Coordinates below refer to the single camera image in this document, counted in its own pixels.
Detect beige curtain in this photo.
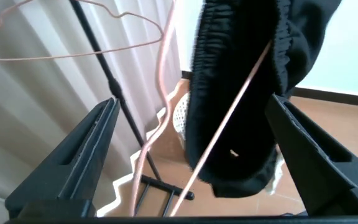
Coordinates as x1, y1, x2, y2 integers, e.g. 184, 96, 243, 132
0, 0, 183, 218

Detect white laundry basket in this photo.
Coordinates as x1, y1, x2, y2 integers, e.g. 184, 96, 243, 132
172, 91, 193, 150

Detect pink clothes hanger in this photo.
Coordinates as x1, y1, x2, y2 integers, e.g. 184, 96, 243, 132
0, 0, 165, 62
129, 0, 273, 218

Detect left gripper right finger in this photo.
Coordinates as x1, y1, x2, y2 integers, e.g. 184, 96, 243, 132
264, 93, 358, 217

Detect black garment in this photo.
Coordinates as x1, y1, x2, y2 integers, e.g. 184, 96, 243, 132
185, 0, 343, 199

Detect black clothes rack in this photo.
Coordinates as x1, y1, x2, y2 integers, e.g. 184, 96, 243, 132
68, 0, 195, 218

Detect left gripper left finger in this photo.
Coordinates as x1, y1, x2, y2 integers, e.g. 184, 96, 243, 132
4, 97, 121, 219

